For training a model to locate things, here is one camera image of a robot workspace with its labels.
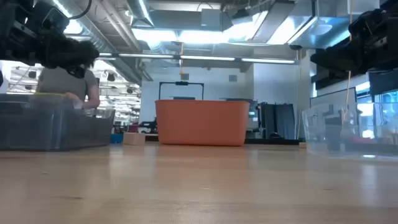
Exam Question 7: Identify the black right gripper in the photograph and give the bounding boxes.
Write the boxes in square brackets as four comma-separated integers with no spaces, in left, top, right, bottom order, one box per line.
[310,15,398,74]

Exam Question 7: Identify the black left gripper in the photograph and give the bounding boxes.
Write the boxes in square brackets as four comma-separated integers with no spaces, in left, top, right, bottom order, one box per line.
[0,18,100,69]

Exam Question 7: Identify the plain wooden block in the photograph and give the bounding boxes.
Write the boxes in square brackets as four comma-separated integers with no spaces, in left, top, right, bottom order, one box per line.
[123,132,146,146]

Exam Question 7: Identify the orange plastic bin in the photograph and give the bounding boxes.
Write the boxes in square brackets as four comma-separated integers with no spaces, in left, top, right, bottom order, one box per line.
[154,99,251,147]

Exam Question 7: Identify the person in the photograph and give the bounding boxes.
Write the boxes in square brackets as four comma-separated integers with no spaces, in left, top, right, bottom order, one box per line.
[35,66,101,110]

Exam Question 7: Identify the smoky grey transparent bin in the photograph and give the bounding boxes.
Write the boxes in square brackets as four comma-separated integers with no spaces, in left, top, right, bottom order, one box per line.
[0,93,116,152]

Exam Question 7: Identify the dark grey curtain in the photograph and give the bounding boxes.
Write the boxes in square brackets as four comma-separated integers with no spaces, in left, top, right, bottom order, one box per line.
[259,101,296,140]

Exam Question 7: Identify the clear plastic bin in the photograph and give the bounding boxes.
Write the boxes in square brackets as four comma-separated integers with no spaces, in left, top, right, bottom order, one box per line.
[301,101,398,161]

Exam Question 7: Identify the long ceiling light bar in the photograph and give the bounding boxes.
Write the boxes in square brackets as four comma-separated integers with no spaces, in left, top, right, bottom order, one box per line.
[96,52,296,65]

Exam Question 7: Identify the yellow hanging cable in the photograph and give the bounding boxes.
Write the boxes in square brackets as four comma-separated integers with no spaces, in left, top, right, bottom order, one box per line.
[341,0,354,123]

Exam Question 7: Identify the silver rectangular air duct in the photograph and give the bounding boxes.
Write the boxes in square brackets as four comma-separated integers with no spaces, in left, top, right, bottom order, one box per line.
[287,0,382,50]

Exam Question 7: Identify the round silver air duct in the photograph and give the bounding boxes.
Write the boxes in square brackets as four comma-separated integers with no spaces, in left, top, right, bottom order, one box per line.
[51,0,144,85]

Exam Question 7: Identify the white wall panel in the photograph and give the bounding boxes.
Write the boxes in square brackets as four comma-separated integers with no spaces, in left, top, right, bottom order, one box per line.
[309,86,358,108]

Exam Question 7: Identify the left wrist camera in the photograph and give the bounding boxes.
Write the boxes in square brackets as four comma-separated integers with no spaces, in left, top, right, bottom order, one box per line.
[30,0,71,34]

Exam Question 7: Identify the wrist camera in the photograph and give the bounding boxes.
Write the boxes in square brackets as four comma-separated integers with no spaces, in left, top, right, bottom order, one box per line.
[348,9,385,41]
[30,0,71,34]

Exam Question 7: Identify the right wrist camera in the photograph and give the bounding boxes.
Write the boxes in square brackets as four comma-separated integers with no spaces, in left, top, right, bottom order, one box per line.
[348,9,385,41]

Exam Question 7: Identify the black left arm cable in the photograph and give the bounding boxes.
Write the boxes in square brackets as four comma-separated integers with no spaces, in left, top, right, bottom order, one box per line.
[70,0,93,20]

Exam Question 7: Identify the black aluminium table frame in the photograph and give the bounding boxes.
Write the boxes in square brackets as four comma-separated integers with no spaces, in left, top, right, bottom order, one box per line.
[144,133,307,146]

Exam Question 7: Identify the black camera rig frame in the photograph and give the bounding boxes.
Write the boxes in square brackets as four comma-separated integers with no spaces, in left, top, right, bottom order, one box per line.
[158,81,205,101]

